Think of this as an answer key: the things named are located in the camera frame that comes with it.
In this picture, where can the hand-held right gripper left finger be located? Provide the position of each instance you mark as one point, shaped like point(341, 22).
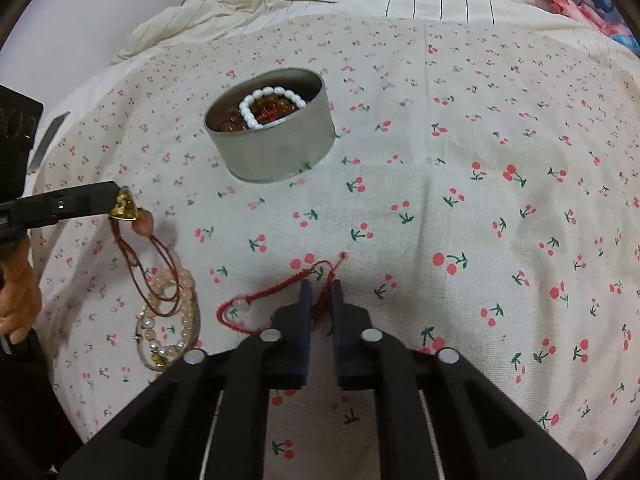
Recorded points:
point(304, 305)

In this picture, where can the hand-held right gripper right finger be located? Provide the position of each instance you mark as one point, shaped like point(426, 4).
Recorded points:
point(337, 305)

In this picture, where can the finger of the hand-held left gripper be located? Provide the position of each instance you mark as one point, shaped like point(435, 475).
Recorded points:
point(85, 195)
point(75, 214)

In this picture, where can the round metal tin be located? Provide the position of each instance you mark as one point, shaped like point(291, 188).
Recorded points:
point(280, 155)

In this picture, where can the person's left hand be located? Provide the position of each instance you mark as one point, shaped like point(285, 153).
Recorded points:
point(20, 300)

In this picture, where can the dark phone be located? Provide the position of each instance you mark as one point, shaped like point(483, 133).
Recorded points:
point(50, 137)

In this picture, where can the cherry print blanket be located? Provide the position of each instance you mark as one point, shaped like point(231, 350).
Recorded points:
point(450, 210)

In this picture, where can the white striped duvet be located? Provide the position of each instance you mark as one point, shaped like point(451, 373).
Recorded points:
point(425, 0)

